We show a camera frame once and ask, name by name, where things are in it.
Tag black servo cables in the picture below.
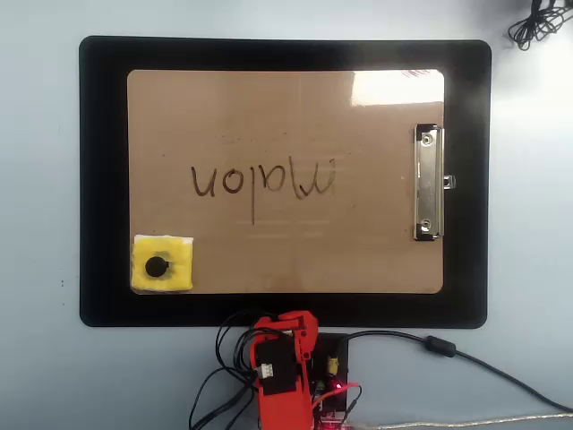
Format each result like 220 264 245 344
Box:
187 307 287 430

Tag black mat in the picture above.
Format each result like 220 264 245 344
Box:
79 35 492 329

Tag black coiled cable bundle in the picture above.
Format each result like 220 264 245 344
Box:
508 0 573 51

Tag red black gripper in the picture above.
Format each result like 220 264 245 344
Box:
248 310 321 362

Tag brown clipboard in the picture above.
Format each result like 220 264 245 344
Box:
126 68 446 296

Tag metal clipboard clip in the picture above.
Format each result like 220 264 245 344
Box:
412 123 458 242

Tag thin red wire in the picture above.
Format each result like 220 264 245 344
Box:
308 382 363 417

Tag black robot base with electronics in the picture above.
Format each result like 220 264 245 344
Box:
308 333 351 430

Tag black power cable with ferrite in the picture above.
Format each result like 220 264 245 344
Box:
344 330 573 413

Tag yellow sponge with black knob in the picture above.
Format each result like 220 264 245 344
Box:
130 233 195 295

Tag silver braided usb cable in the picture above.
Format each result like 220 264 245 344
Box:
353 414 573 430

